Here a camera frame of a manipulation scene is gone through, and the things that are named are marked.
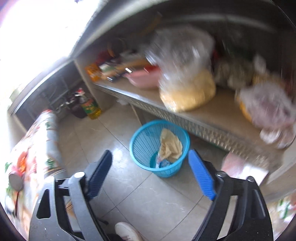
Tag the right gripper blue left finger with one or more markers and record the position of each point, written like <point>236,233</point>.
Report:
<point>96,174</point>

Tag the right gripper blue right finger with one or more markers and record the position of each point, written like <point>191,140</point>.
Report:
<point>202,175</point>

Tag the yellow paper bag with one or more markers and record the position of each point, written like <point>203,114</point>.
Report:
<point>171,147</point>

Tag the red drink can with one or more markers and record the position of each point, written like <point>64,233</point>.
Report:
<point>16,180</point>

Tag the concrete kitchen counter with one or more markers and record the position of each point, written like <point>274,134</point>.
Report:
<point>38,37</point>

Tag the pink white sack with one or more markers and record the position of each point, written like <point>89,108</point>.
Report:
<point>237,167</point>

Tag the blue plastic waste basket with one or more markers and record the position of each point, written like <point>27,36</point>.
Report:
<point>145,144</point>

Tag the fruit pattern tablecloth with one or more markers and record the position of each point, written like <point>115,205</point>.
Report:
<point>37,156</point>

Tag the white shoe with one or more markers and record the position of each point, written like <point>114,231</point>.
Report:
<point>127,232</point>

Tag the cooking oil bottle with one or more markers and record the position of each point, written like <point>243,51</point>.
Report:
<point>89,104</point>

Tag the dark soy sauce jug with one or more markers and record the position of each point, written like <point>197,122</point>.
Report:
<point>74,106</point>

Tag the white plastic bag bundle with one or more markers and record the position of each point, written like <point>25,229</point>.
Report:
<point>269,109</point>

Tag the orange seasoning packet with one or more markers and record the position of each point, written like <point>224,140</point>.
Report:
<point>94,72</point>

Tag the pink plastic basin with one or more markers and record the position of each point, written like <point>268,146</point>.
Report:
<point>143,79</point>

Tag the dark greens in bag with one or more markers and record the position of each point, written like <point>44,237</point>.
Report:
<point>234,73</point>

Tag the bag of yellow noodles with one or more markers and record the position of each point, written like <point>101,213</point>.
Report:
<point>183,54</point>

